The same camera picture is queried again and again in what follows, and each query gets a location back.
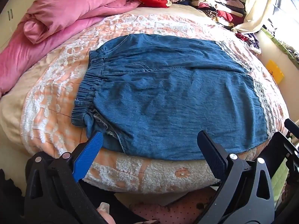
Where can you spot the cream curtain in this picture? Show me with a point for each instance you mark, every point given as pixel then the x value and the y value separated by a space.
pixel 257 7

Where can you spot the cream wardrobe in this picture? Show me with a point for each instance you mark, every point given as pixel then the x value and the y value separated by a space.
pixel 14 9

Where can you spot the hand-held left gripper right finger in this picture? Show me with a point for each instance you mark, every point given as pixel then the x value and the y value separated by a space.
pixel 211 155

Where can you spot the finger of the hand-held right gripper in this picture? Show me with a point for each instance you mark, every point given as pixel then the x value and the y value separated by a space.
pixel 283 144
pixel 293 124

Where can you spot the pink dotted clothing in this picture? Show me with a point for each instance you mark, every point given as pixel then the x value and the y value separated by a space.
pixel 179 211

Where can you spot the dark crumpled clothes heap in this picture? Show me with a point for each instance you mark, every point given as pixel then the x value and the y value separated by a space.
pixel 250 40

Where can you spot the pink duvet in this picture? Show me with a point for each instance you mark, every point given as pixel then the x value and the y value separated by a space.
pixel 58 28

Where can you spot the person's left hand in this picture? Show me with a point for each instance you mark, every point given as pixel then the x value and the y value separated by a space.
pixel 105 212

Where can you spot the orange white floral bedspread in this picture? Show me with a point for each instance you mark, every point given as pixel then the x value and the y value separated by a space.
pixel 51 102

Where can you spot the blue denim pants lace trim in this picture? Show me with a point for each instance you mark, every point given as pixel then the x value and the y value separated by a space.
pixel 168 98

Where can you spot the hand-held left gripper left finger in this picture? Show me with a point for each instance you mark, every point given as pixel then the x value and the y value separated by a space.
pixel 91 150

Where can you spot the stack of folded clothes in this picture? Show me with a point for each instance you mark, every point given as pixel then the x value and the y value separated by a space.
pixel 215 4

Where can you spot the window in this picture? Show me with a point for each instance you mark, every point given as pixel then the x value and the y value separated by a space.
pixel 286 7

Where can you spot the green cloth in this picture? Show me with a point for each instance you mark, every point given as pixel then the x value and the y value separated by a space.
pixel 280 44

